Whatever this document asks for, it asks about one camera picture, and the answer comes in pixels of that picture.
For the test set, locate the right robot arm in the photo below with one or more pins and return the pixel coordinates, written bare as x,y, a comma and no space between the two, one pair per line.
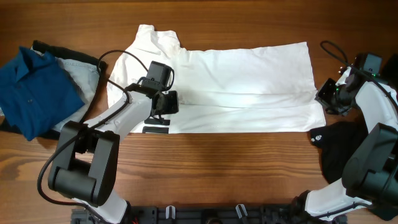
369,177

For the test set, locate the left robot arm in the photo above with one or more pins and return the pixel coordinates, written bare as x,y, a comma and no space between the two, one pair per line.
83,167

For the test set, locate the white polo shirt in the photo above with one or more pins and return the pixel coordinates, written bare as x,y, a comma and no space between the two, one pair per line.
261,90

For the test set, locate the folded blue shirt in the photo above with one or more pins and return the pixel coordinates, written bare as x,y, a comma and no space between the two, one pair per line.
36,93

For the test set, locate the folded black garment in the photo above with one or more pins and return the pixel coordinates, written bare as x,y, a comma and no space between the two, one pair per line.
101,67

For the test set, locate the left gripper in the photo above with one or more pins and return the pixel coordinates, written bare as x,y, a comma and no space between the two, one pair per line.
174,106

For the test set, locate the black garment pile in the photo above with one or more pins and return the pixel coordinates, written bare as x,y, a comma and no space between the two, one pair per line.
336,141

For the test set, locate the folded light denim jeans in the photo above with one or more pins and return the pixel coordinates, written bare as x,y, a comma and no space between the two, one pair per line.
81,70

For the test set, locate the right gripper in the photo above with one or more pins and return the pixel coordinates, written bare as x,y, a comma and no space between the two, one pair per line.
325,96

